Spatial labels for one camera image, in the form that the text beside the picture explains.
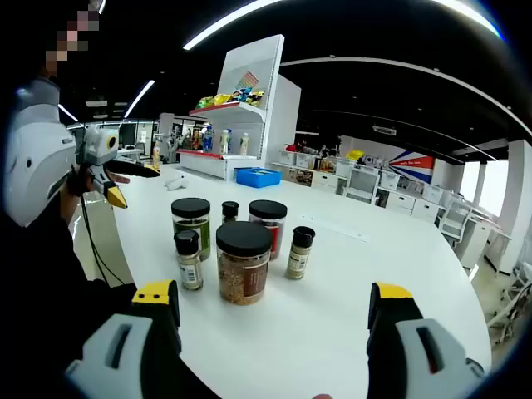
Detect white table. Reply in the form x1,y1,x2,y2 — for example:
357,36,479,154
70,164,494,399

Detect white plush toy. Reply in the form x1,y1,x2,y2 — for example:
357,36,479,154
161,174,187,191

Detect red blue wall banner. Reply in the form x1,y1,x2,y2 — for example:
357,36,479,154
361,147,436,182

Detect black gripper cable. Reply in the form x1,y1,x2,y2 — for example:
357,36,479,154
81,193,130,288

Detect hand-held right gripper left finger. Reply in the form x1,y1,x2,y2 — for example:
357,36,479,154
64,279,184,399

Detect green ingredient jar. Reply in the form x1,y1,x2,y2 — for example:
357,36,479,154
170,197,212,263

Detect blue plastic bin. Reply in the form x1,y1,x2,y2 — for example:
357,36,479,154
234,166,283,188

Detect row of snack packets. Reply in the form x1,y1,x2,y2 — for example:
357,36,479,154
195,89,267,110

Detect dark condiment bottle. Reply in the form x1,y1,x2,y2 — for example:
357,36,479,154
221,200,240,225

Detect pale condiment bottle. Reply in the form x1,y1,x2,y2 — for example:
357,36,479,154
285,225,316,280
173,229,204,292

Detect long ceiling light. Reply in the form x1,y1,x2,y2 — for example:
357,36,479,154
182,0,283,51

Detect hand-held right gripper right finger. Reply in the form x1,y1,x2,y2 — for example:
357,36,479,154
365,281,487,399

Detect white shelf unit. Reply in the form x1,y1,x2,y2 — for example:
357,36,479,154
176,34,303,182

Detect red ingredient jar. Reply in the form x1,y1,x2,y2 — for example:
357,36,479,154
248,199,288,262

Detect striped hanging packet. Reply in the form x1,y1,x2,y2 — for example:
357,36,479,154
234,71,259,91

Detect person's left hand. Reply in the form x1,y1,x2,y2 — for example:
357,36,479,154
66,164,95,196

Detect white chest-worn device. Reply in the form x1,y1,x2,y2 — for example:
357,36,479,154
3,78,78,228

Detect row of white cabinets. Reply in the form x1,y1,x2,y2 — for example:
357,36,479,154
269,161,450,221

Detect brown ingredient jar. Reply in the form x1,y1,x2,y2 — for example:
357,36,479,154
215,221,273,304

